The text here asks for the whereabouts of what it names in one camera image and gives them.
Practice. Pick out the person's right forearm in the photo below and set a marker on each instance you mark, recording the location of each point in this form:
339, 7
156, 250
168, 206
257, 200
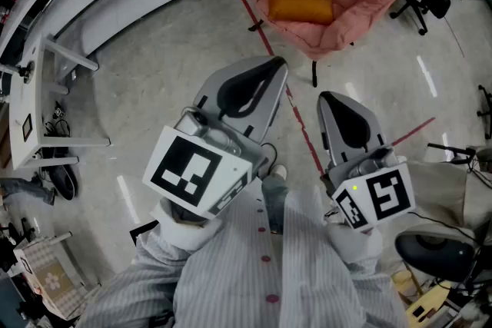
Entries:
357, 246

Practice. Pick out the small black framed tag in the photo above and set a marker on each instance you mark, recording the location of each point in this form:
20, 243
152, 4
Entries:
27, 128

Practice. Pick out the beige cloth cover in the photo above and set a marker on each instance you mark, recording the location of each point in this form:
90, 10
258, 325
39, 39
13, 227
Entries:
438, 192

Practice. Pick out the white side table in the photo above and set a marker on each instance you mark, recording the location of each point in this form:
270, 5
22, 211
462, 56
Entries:
23, 96

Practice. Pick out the checkered box with flower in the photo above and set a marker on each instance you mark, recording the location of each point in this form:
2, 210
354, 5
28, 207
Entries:
54, 280

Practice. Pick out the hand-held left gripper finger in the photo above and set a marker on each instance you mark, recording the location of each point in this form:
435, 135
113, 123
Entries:
269, 111
223, 82

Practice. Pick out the grey chair with black frame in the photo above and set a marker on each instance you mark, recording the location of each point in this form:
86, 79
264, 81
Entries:
449, 149

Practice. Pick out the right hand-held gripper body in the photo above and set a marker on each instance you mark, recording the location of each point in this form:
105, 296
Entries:
384, 196

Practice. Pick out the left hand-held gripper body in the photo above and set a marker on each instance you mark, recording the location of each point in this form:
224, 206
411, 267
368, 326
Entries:
192, 173

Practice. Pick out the black grey domed device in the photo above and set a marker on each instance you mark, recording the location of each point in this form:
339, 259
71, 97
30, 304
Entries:
434, 253

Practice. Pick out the person's jeans legs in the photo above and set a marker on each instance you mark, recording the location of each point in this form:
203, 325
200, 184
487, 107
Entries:
274, 199

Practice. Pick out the orange cushion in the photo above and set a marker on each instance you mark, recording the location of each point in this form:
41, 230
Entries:
300, 5

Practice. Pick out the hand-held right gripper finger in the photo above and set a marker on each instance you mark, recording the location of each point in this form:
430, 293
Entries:
332, 142
365, 123

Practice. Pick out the black oval pad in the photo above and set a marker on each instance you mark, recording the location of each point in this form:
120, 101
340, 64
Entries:
65, 180

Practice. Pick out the person's left forearm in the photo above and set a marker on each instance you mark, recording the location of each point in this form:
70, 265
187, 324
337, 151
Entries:
180, 234

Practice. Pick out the light wooden frame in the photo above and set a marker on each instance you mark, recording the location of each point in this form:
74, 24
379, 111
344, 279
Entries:
426, 299

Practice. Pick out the person's white shoe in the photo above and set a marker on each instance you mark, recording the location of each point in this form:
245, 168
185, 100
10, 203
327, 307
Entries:
278, 171

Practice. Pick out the black round knob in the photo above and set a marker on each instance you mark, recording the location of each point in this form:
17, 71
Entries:
27, 72

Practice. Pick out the person's striped white shirt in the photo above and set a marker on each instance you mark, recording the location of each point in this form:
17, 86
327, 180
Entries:
230, 280

